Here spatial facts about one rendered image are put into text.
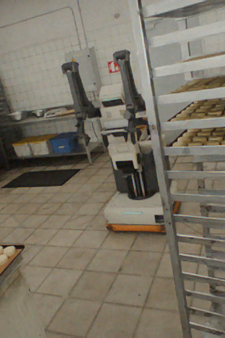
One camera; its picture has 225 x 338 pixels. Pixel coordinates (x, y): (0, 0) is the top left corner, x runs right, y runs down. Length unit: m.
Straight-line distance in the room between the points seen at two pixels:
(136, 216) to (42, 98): 3.93
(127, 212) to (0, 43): 4.64
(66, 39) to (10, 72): 1.39
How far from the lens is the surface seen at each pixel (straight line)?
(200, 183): 1.58
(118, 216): 2.88
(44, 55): 6.04
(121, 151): 2.67
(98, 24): 5.52
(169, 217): 1.17
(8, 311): 1.39
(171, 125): 1.05
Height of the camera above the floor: 1.56
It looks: 19 degrees down
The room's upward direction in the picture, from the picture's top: 12 degrees counter-clockwise
